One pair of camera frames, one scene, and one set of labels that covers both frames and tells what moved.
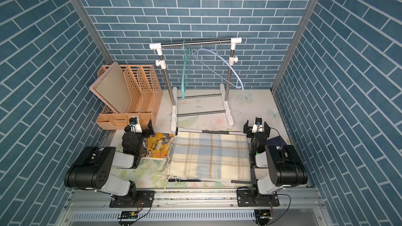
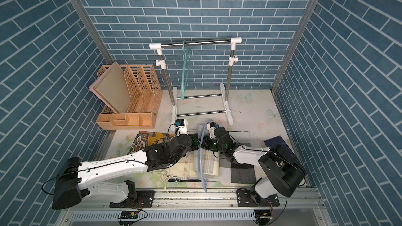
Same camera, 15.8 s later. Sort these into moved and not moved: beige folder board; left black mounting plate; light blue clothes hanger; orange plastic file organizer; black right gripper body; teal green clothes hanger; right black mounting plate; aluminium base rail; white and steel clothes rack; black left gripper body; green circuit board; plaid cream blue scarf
Moved: plaid cream blue scarf; black right gripper body; light blue clothes hanger; black left gripper body
Not moved: right black mounting plate; white and steel clothes rack; beige folder board; left black mounting plate; teal green clothes hanger; green circuit board; aluminium base rail; orange plastic file organizer
